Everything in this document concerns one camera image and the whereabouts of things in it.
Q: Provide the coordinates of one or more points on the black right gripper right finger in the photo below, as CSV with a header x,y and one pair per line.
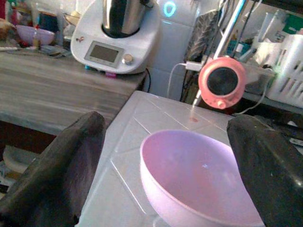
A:
x,y
267,175

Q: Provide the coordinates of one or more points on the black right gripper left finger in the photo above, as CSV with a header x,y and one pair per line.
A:
x,y
54,175

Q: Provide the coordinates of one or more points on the pink plastic bowl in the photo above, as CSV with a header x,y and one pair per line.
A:
x,y
189,175

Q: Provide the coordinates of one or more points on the grey wooden counter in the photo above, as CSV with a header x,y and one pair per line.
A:
x,y
59,85

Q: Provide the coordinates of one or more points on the pink round speaker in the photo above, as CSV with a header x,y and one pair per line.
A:
x,y
222,82

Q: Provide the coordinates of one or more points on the white plastic crate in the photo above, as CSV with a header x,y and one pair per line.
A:
x,y
287,68

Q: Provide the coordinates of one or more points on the white power adapter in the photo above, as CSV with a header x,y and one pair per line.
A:
x,y
193,65

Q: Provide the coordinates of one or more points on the purple plastic bowl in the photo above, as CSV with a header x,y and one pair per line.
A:
x,y
35,34

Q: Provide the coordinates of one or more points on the white kitchen food processor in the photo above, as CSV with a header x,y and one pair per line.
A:
x,y
113,40

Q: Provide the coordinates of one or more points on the silver metal pole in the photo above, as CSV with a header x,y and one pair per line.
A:
x,y
230,28

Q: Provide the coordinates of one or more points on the white appliance with blue light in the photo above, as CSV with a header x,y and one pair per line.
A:
x,y
176,42

